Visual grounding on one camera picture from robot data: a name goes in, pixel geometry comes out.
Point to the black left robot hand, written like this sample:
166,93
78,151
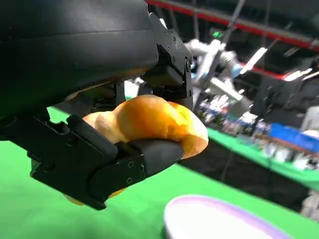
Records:
74,42

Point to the orange white toy bread roll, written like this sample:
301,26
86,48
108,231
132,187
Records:
149,117

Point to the red ceiling beam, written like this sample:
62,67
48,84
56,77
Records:
249,26

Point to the green table cloth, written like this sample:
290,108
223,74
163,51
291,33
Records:
37,214

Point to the green workshop table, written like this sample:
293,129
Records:
249,149

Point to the lilac plate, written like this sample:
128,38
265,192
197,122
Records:
211,219

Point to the blue box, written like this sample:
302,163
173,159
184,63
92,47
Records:
291,135

